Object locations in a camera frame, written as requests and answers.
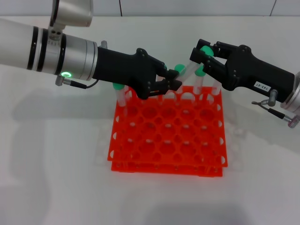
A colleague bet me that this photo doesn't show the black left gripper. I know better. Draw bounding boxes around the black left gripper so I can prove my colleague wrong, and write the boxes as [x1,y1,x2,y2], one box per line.
[92,45,183,100]

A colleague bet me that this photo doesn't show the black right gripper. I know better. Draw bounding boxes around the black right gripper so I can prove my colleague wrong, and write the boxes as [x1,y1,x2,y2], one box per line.
[189,38,295,104]

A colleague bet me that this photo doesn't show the orange plastic test tube rack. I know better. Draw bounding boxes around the orange plastic test tube rack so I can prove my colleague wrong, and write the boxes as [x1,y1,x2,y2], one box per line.
[107,83,229,178]

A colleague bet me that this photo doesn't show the right arm black plug cable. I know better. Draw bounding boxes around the right arm black plug cable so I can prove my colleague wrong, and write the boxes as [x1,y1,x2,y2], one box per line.
[251,90,300,129]

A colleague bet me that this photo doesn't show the arm black plug cable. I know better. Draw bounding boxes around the arm black plug cable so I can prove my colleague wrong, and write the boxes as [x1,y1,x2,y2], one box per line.
[55,75,100,90]
[251,90,300,129]

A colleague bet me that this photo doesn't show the left arm black plug cable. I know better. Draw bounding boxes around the left arm black plug cable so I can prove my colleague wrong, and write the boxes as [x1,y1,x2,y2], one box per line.
[55,75,100,90]

